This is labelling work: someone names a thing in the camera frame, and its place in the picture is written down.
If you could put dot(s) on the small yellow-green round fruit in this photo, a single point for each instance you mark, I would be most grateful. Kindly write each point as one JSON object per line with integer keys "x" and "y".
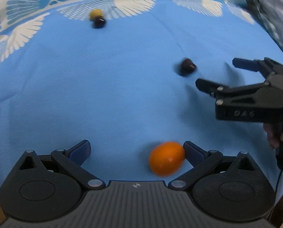
{"x": 96, "y": 14}

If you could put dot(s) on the small dark round fruit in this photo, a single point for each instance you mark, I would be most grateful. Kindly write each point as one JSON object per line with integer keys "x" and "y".
{"x": 99, "y": 22}

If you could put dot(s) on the dark purple plum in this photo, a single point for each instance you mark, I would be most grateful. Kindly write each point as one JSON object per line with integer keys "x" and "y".
{"x": 186, "y": 67}

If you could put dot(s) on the egg-shaped orange fruit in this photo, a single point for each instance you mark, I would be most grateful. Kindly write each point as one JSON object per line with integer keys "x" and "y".
{"x": 166, "y": 159}

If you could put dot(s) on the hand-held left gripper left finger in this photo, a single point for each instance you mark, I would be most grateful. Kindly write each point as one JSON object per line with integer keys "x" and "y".
{"x": 80, "y": 154}

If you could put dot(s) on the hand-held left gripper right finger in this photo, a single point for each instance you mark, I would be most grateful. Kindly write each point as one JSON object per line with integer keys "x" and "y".
{"x": 193, "y": 154}

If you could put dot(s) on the blue fan-print bedsheet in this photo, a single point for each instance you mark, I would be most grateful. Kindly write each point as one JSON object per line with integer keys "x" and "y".
{"x": 84, "y": 87}

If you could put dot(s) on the person's right hand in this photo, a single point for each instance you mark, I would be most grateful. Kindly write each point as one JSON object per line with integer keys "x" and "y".
{"x": 272, "y": 135}

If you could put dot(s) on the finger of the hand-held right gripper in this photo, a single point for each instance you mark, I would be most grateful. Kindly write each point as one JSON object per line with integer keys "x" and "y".
{"x": 206, "y": 85}
{"x": 245, "y": 64}

